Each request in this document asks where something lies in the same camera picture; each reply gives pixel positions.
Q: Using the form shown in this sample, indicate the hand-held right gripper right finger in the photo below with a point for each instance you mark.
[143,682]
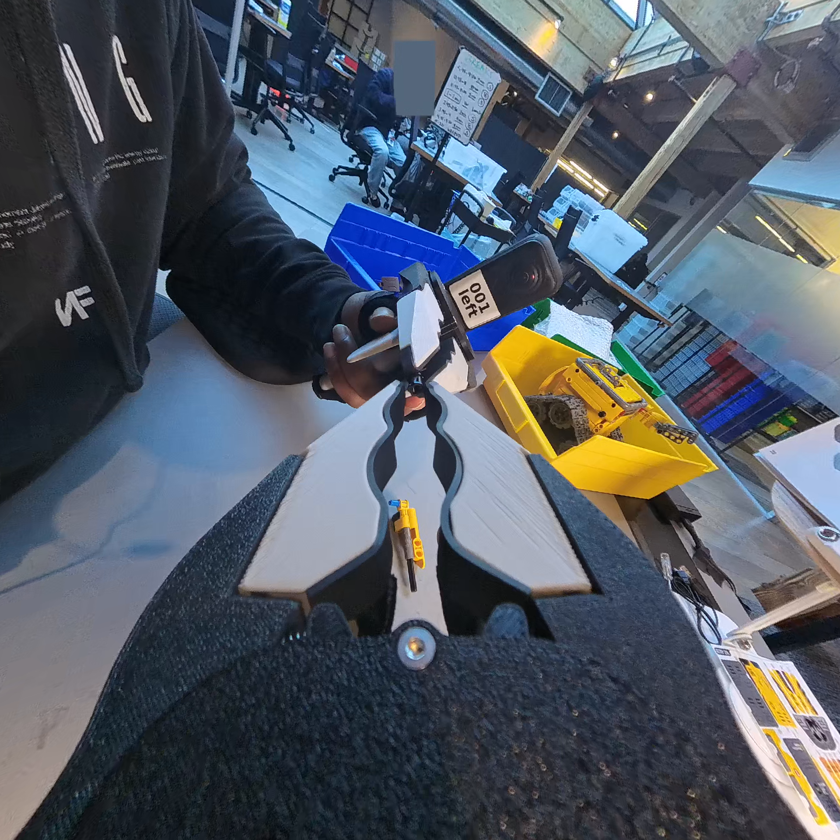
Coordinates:
[505,525]

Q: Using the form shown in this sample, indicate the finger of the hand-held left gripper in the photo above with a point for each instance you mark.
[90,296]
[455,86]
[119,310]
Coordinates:
[463,377]
[420,325]

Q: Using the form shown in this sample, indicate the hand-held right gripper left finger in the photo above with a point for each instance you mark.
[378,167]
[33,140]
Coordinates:
[321,525]

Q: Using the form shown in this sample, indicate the yellow brick arm with axle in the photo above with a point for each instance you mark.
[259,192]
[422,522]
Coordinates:
[410,525]

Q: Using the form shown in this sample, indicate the person's left forearm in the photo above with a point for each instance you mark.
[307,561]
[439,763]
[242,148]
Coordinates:
[262,308]

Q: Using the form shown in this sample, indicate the grey desk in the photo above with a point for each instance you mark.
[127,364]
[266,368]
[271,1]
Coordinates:
[164,459]

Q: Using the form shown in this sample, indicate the green storage bin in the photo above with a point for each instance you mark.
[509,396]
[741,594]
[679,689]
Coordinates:
[633,367]
[541,313]

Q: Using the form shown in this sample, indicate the black office chair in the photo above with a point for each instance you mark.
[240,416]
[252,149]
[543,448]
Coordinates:
[485,220]
[348,172]
[282,105]

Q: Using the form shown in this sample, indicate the clear bubble wrap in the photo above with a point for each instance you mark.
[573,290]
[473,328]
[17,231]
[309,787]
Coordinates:
[577,331]

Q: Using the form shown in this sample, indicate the blue storage bin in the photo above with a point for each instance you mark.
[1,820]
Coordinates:
[380,243]

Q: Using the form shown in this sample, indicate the white translucent storage box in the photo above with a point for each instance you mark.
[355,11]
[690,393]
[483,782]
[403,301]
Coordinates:
[610,239]

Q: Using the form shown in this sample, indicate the long wooden work table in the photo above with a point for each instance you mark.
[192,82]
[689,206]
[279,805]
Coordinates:
[630,295]

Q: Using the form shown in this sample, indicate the yellow tracked brick robot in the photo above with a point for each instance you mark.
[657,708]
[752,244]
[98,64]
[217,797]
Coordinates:
[590,394]

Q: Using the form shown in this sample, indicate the yellow storage bin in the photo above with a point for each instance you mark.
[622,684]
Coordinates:
[630,466]

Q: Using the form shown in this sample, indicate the wooden pillar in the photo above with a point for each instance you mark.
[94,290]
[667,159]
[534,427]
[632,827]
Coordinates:
[676,144]
[564,144]

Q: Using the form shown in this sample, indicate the black power adapter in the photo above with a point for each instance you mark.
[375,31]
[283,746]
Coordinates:
[673,505]

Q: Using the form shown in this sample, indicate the white handwritten whiteboard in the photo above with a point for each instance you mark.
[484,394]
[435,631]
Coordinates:
[466,92]

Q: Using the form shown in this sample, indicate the rack of coloured bins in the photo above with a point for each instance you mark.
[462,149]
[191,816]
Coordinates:
[735,394]

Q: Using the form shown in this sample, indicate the open building instruction booklet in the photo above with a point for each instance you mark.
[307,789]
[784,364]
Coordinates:
[807,459]

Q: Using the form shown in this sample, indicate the yellow black sticker sheet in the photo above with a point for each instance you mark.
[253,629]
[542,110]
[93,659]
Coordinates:
[774,709]

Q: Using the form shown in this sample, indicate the person's black hoodie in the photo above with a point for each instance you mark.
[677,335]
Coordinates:
[65,197]

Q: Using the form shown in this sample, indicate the wall air vent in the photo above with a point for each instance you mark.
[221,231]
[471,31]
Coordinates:
[554,94]

